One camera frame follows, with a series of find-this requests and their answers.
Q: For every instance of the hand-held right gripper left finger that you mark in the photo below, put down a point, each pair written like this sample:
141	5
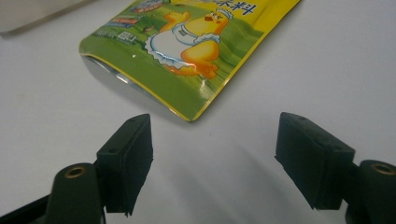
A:
124	168

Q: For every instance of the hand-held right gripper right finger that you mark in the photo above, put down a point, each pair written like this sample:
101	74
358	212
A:
314	161

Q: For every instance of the yellow green spout pouch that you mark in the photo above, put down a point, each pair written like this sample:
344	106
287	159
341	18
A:
186	56

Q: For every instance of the white divided plastic box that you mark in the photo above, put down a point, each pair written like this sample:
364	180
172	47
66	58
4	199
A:
28	14

